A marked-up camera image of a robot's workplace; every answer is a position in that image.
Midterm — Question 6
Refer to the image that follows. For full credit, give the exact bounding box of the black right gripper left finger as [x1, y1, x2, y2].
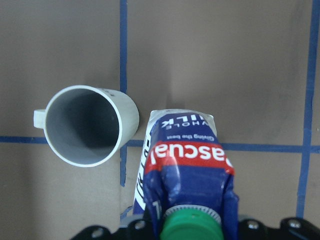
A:
[71, 213, 157, 240]

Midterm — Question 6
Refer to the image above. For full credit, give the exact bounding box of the white ribbed mug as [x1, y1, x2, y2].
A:
[33, 85, 140, 168]

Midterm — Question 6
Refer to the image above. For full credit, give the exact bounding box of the blue white milk carton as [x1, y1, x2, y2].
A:
[133, 109, 239, 240]

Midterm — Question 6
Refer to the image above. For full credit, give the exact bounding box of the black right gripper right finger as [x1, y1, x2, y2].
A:
[237, 215, 320, 240]

